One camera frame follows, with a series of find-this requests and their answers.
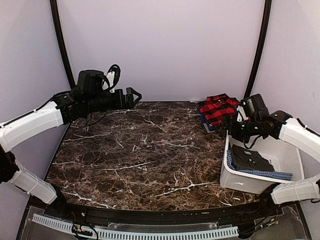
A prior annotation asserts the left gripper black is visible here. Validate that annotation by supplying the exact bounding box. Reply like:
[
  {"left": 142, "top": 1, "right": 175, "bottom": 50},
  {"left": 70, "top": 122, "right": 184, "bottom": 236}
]
[{"left": 84, "top": 86, "right": 141, "bottom": 113}]

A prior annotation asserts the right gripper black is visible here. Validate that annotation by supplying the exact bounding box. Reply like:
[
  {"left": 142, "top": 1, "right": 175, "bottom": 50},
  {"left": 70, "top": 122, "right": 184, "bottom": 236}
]
[{"left": 215, "top": 116, "right": 261, "bottom": 144}]

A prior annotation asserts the dark pinstripe long sleeve shirt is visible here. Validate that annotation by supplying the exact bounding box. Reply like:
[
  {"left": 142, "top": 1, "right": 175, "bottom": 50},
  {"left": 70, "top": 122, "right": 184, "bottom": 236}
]
[{"left": 231, "top": 144, "right": 275, "bottom": 171}]

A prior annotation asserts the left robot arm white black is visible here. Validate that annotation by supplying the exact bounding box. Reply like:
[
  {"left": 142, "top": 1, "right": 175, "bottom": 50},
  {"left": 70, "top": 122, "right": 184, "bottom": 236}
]
[{"left": 0, "top": 87, "right": 142, "bottom": 218}]

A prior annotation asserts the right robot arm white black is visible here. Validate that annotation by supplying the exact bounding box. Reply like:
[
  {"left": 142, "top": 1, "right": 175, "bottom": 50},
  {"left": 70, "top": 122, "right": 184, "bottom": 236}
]
[{"left": 219, "top": 110, "right": 320, "bottom": 217}]

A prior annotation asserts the red black plaid shirt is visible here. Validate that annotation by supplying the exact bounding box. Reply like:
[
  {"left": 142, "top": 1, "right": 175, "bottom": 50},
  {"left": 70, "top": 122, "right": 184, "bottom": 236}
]
[{"left": 196, "top": 93, "right": 240, "bottom": 127}]

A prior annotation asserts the blue folded shirt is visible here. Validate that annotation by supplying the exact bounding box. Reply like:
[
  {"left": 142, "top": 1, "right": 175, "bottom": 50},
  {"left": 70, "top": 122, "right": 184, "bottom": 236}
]
[{"left": 196, "top": 105, "right": 223, "bottom": 133}]

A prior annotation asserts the blue checked shirt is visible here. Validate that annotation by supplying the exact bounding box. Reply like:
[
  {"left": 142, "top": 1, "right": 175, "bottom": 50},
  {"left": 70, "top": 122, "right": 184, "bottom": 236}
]
[{"left": 227, "top": 150, "right": 293, "bottom": 181}]

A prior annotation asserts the white plastic bin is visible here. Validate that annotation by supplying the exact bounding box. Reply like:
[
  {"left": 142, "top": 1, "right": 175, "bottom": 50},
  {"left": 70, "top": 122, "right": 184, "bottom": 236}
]
[{"left": 219, "top": 134, "right": 305, "bottom": 195}]

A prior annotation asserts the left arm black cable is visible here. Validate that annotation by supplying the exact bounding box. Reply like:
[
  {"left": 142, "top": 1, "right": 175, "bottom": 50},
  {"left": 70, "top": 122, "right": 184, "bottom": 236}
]
[{"left": 84, "top": 64, "right": 122, "bottom": 127}]

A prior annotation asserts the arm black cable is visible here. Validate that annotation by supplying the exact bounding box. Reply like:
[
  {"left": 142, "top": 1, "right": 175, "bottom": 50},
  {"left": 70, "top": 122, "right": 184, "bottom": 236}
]
[
  {"left": 84, "top": 64, "right": 122, "bottom": 127},
  {"left": 241, "top": 133, "right": 268, "bottom": 150}
]

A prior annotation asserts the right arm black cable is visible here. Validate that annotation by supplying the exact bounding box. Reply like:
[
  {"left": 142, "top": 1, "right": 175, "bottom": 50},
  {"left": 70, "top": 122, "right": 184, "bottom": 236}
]
[{"left": 241, "top": 133, "right": 268, "bottom": 150}]

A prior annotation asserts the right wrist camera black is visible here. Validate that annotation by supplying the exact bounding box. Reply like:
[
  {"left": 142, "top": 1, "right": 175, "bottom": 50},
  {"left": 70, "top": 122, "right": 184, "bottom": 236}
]
[{"left": 240, "top": 93, "right": 269, "bottom": 121}]

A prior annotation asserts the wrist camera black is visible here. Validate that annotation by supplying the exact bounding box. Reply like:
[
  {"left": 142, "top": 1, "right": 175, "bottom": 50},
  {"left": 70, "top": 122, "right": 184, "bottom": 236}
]
[
  {"left": 75, "top": 70, "right": 105, "bottom": 97},
  {"left": 240, "top": 93, "right": 269, "bottom": 121}
]

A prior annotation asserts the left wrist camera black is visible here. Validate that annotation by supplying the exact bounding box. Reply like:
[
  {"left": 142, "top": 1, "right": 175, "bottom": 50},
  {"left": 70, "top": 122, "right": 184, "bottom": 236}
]
[{"left": 75, "top": 70, "right": 105, "bottom": 97}]

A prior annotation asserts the black curved front rail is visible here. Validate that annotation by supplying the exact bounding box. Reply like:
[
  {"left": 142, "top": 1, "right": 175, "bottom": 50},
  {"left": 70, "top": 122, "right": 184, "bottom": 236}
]
[{"left": 64, "top": 202, "right": 283, "bottom": 226}]

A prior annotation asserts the white slotted cable duct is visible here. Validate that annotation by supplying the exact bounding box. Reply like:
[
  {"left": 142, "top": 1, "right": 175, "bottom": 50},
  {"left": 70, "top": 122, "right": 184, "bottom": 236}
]
[{"left": 32, "top": 213, "right": 239, "bottom": 240}]

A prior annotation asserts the left black frame post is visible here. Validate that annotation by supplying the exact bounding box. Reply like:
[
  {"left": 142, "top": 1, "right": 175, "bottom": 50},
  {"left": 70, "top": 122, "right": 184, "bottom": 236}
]
[{"left": 49, "top": 0, "right": 76, "bottom": 89}]

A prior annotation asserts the black frame post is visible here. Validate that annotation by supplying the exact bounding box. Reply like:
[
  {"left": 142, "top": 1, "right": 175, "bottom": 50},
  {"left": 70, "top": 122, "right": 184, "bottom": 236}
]
[
  {"left": 49, "top": 0, "right": 76, "bottom": 89},
  {"left": 243, "top": 0, "right": 272, "bottom": 98}
]

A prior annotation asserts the right black frame post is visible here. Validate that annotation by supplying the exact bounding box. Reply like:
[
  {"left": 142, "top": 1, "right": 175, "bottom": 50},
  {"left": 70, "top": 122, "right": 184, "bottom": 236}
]
[{"left": 243, "top": 0, "right": 272, "bottom": 98}]

